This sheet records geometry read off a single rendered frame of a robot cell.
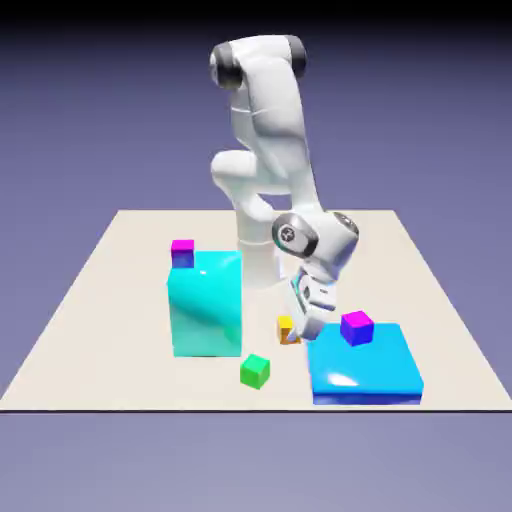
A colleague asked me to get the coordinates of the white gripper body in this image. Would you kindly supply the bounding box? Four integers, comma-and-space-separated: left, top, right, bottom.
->
288, 279, 336, 342

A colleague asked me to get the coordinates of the small yellow cube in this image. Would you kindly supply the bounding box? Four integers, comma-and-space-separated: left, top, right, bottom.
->
277, 314, 302, 346

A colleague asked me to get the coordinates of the small magenta cube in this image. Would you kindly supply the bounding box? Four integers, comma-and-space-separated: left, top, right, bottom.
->
340, 310, 376, 348
170, 238, 196, 270

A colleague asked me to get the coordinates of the small green cube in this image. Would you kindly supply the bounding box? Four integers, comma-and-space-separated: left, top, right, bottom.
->
239, 353, 271, 390

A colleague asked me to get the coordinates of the large blue box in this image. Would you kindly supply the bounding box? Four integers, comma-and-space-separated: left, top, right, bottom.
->
306, 322, 425, 406

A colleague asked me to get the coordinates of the large cyan box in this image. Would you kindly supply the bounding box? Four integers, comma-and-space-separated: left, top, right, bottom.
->
166, 250, 244, 358

